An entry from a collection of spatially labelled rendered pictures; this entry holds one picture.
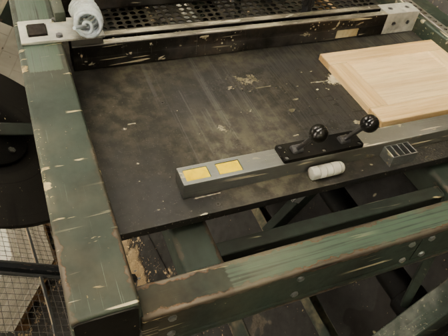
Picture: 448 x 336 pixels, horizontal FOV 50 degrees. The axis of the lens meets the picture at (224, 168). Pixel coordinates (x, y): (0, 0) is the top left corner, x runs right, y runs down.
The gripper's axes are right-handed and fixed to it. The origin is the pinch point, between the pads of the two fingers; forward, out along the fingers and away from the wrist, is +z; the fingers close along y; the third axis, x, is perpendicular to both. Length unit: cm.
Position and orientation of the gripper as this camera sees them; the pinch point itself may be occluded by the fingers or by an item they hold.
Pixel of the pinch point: (307, 5)
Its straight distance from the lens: 154.2
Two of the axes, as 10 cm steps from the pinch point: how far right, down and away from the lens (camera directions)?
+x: 3.7, 6.9, -6.2
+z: -1.1, 7.0, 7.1
